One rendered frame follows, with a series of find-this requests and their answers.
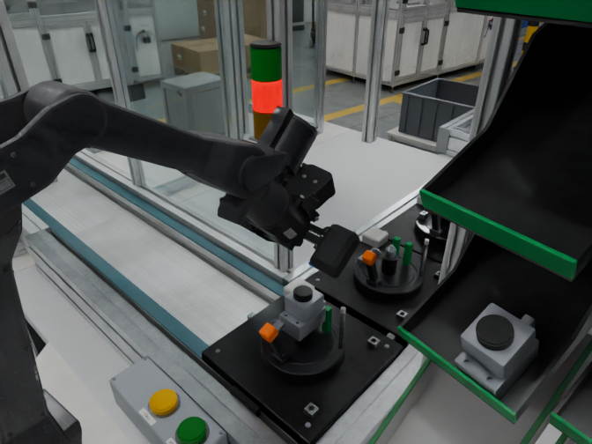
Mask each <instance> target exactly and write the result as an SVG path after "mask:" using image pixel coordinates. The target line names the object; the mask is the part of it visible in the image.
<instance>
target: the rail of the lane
mask: <svg viewBox="0 0 592 444"><path fill-rule="evenodd" d="M36 233H37V234H36V235H34V234H33V233H31V234H28V235H27V236H25V238H26V243H27V244H28V245H29V250H30V252H31V255H32V258H33V260H34V261H35V267H36V269H37V271H39V272H40V274H41V275H42V276H43V277H44V278H46V279H47V281H48V282H49V283H50V284H51V285H52V286H53V287H54V288H55V289H56V290H57V291H58V292H59V293H60V294H61V295H62V296H63V297H64V298H65V299H66V300H67V301H68V302H69V303H70V304H71V305H72V306H73V307H74V309H75V310H76V311H77V312H78V313H79V314H80V315H81V316H82V317H83V318H84V319H85V320H86V321H87V322H88V323H89V324H90V325H91V326H92V327H93V328H94V329H95V330H96V331H97V332H98V333H99V334H100V335H101V337H102V338H103V339H104V340H105V341H106V342H107V343H108V344H109V345H110V346H111V347H112V348H113V349H114V350H115V351H116V352H117V353H118V354H119V355H120V356H121V357H122V358H123V359H124V360H125V361H126V362H127V363H128V364H129V366H132V365H133V364H135V363H136V362H138V361H139V360H140V359H142V358H144V357H146V356H147V357H149V358H150V359H151V360H152V361H153V362H154V363H155V364H156V365H157V366H158V367H159V368H160V369H161V370H162V371H163V372H164V373H165V374H167V375H168V376H169V377H170V378H171V379H172V380H173V381H174V382H175V383H176V384H177V385H178V386H179V387H180V388H181V389H182V390H183V391H184V392H185V393H186V394H187V395H188V396H189V397H190V398H191V399H192V400H194V401H195V402H196V403H197V404H198V405H199V406H200V407H201V408H202V409H203V410H204V411H205V412H206V413H207V414H208V415H209V416H210V417H211V418H212V419H213V420H214V421H215V422H216V423H217V424H218V425H219V426H221V427H222V428H223V429H224V430H225V431H226V434H227V440H228V444H287V443H286V442H285V441H284V440H283V439H281V438H280V437H279V436H278V435H277V434H276V433H275V432H273V431H272V430H271V429H270V428H269V427H268V426H267V425H265V424H264V423H263V422H262V420H261V419H259V418H258V417H259V416H260V415H261V410H260V407H259V406H258V405H256V404H255V403H254V402H253V401H252V400H250V399H249V398H248V397H247V396H246V395H244V394H243V393H242V392H241V391H240V390H239V389H237V388H236V387H235V386H232V387H231V388H230V392H228V391H227V390H226V389H225V388H224V387H223V386H221V385H220V384H219V383H218V382H217V381H216V380H215V379H213V378H212V377H211V376H210V375H209V374H208V373H206V372H205V371H204V370H203V369H202V368H201V367H200V366H199V365H198V364H197V363H196V362H195V361H194V360H193V359H191V358H190V357H189V356H188V355H187V354H186V353H185V352H183V351H182V350H181V349H180V348H179V347H178V346H176V345H175V344H174V343H173V342H172V341H171V340H170V339H168V338H167V337H166V336H165V335H164V334H163V333H161V332H160V331H159V330H158V329H157V328H156V327H155V326H153V325H152V324H151V323H150V322H149V321H148V320H146V319H145V318H144V317H143V316H142V315H141V314H140V313H138V311H137V310H136V309H135V308H134V307H132V306H131V305H130V304H129V303H128V302H127V301H126V300H124V299H123V298H122V297H121V296H120V295H119V294H118V293H116V292H115V291H114V290H113V289H112V288H111V287H110V286H108V285H107V284H106V283H105V282H104V281H103V280H101V279H100V278H99V277H98V276H97V275H96V274H95V273H93V272H92V271H91V270H90V269H89V268H88V267H86V266H85V265H84V264H83V263H82V262H81V261H80V260H78V259H77V258H76V257H75V256H74V255H73V254H72V253H71V252H70V251H69V250H68V249H67V248H66V247H64V246H63V245H62V244H61V243H60V242H59V241H58V240H56V239H55V238H54V237H53V236H52V235H51V234H50V233H48V232H47V231H46V230H45V229H42V230H40V231H38V232H36Z"/></svg>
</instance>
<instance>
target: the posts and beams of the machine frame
mask: <svg viewBox="0 0 592 444"><path fill-rule="evenodd" d="M389 1H390V0H373V4H372V16H371V26H370V38H369V49H368V60H367V72H366V93H365V105H364V115H363V127H362V138H361V141H363V142H365V141H366V142H367V143H369V144H371V143H372V142H374V141H376V137H377V128H378V118H379V109H380V100H381V82H382V73H383V64H384V55H385V46H386V37H387V28H388V18H389Z"/></svg>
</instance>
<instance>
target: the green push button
mask: <svg viewBox="0 0 592 444"><path fill-rule="evenodd" d="M206 433H207V429H206V424H205V422H204V420H203V419H201V418H199V417H189V418H186V419H184V420H183V421H182V422H181V423H180V424H179V426H178V428H177V436H178V440H179V442H180V443H181V444H198V443H200V442H201V441H202V440H203V439H204V437H205V435H206Z"/></svg>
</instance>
